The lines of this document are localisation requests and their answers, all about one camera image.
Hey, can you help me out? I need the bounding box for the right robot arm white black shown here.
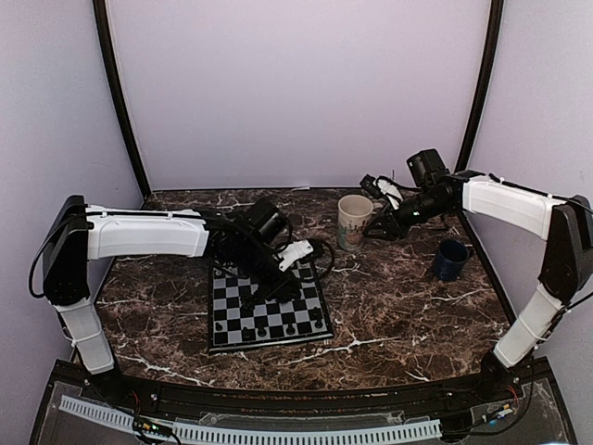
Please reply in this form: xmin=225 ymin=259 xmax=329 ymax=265
xmin=360 ymin=148 xmax=592 ymax=402

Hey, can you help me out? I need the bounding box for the black frame post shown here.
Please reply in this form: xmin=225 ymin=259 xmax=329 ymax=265
xmin=455 ymin=0 xmax=505 ymax=172
xmin=92 ymin=0 xmax=152 ymax=199

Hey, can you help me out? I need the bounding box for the white slotted cable duct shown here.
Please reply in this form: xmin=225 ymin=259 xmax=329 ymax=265
xmin=58 ymin=395 xmax=443 ymax=444

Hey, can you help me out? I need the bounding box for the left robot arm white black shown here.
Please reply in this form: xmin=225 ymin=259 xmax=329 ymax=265
xmin=30 ymin=195 xmax=312 ymax=404

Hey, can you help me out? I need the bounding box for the dark blue mug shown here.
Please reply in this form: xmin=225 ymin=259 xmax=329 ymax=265
xmin=433 ymin=239 xmax=474 ymax=282

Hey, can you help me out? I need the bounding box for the cream seashell mug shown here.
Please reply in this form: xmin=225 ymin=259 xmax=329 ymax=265
xmin=337 ymin=195 xmax=381 ymax=251

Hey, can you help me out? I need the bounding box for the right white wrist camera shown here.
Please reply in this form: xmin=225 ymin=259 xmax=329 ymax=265
xmin=360 ymin=174 xmax=403 ymax=210

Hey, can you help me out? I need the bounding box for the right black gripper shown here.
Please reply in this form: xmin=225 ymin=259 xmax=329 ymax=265
xmin=363 ymin=189 xmax=450 ymax=241

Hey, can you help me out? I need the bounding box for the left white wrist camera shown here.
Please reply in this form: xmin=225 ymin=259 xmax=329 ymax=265
xmin=277 ymin=240 xmax=314 ymax=272

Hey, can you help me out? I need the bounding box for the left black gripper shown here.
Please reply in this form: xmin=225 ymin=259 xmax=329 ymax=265
xmin=235 ymin=237 xmax=300 ymax=301

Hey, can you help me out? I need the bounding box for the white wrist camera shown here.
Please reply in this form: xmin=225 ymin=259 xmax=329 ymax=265
xmin=277 ymin=240 xmax=314 ymax=272
xmin=360 ymin=174 xmax=403 ymax=210

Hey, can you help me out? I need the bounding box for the right black frame post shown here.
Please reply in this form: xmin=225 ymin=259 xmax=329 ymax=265
xmin=455 ymin=0 xmax=505 ymax=172

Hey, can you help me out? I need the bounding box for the black white chessboard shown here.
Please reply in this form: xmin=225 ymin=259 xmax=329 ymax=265
xmin=208 ymin=261 xmax=334 ymax=354

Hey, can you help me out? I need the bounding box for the left black frame post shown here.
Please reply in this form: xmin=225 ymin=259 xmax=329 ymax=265
xmin=92 ymin=0 xmax=152 ymax=199

